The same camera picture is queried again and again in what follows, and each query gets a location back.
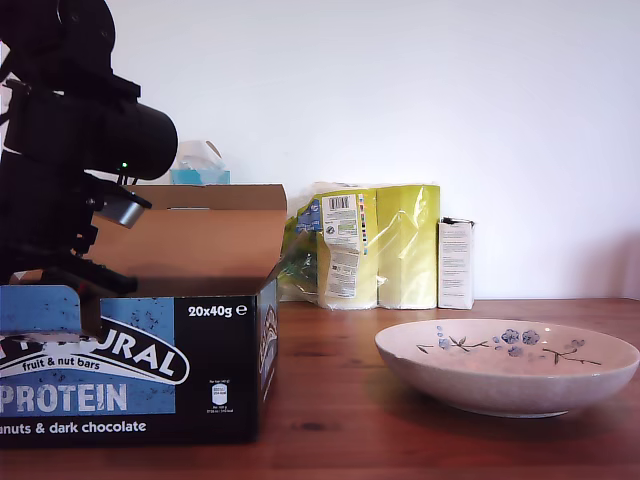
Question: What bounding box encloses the teal tissue box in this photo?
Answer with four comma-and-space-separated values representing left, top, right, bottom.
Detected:
169, 168, 232, 187

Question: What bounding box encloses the white floral ceramic plate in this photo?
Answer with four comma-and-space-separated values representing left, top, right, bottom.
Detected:
374, 318, 640, 419

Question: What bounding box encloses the blue black snackbar carton box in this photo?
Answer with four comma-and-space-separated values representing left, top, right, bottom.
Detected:
0, 183, 289, 446

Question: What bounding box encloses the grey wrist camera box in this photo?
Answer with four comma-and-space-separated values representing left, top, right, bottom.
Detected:
94, 187, 154, 230

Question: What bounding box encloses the small white printed carton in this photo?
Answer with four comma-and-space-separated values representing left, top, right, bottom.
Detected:
436, 216, 476, 310

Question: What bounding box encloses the yellow kitchen roll pack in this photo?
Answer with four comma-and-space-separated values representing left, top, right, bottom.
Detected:
278, 180, 442, 311

